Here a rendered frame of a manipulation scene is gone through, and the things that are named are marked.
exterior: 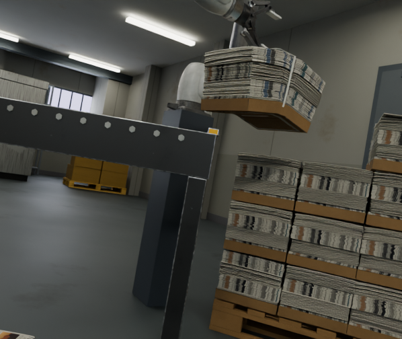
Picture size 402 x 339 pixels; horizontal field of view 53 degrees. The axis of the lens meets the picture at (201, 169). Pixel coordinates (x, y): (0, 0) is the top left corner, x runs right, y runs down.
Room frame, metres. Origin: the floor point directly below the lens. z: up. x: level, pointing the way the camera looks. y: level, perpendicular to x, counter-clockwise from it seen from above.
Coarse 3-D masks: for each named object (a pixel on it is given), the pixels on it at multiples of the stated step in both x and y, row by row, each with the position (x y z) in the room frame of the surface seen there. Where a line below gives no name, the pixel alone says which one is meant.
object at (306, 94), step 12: (300, 72) 1.51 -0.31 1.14; (312, 72) 1.54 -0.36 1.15; (300, 84) 1.52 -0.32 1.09; (312, 84) 1.55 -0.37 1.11; (324, 84) 1.59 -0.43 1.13; (300, 96) 1.53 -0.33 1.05; (312, 96) 1.56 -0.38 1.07; (300, 108) 1.54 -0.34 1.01; (312, 108) 1.58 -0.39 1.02; (252, 120) 1.68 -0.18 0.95; (264, 120) 1.62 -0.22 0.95; (276, 120) 1.56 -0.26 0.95; (288, 120) 1.52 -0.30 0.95; (300, 132) 1.59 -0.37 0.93
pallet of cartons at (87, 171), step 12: (72, 156) 8.50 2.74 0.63; (72, 168) 8.33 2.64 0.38; (84, 168) 8.35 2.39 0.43; (96, 168) 8.46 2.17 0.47; (108, 168) 8.56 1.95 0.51; (120, 168) 8.69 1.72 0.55; (72, 180) 8.25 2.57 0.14; (84, 180) 8.37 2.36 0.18; (96, 180) 8.49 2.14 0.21; (108, 180) 8.58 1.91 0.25; (120, 180) 8.70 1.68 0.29; (120, 192) 8.77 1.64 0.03
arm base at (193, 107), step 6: (180, 102) 2.08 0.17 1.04; (186, 102) 2.07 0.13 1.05; (192, 102) 2.07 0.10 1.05; (168, 108) 2.15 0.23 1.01; (174, 108) 2.08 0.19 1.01; (180, 108) 2.04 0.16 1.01; (186, 108) 2.03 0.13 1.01; (192, 108) 2.06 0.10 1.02; (198, 108) 2.08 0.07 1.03; (204, 114) 2.10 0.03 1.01; (210, 114) 2.11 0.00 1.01
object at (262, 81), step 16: (240, 48) 1.41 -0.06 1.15; (256, 48) 1.37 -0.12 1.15; (208, 64) 1.56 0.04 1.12; (224, 64) 1.48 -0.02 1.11; (240, 64) 1.42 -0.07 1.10; (256, 64) 1.38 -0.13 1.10; (272, 64) 1.42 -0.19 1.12; (208, 80) 1.58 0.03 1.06; (224, 80) 1.50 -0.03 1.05; (240, 80) 1.42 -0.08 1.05; (256, 80) 1.39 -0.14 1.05; (272, 80) 1.43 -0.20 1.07; (208, 96) 1.58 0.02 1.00; (224, 96) 1.49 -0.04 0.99; (240, 96) 1.42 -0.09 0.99; (256, 96) 1.40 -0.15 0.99; (272, 96) 1.45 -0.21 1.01; (224, 112) 1.55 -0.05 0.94; (240, 112) 1.46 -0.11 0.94; (256, 112) 1.43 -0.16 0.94
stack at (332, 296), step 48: (288, 192) 1.77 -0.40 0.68; (336, 192) 1.70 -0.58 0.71; (384, 192) 1.64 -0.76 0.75; (240, 240) 1.83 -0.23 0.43; (288, 240) 1.80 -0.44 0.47; (336, 240) 1.69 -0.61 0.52; (384, 240) 1.63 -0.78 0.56; (240, 288) 1.82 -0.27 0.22; (288, 288) 1.75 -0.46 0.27; (336, 288) 1.68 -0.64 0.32; (384, 288) 1.62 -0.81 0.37; (240, 336) 1.80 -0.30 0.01; (288, 336) 1.87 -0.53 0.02; (336, 336) 1.79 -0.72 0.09
